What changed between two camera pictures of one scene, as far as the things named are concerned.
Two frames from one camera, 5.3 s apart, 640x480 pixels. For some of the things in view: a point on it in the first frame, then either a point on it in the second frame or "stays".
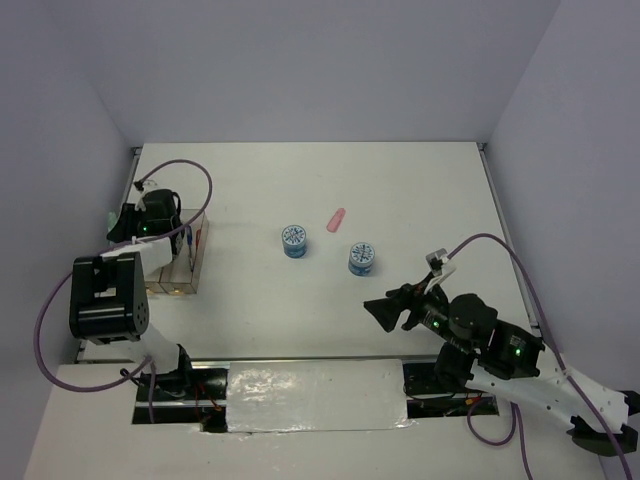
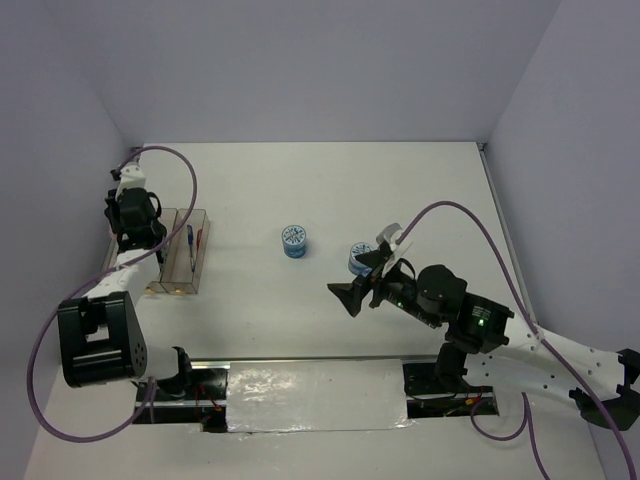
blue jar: [361, 259] stays
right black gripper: [385, 310] → [350, 293]
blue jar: [294, 241] stays
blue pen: [190, 241] stays
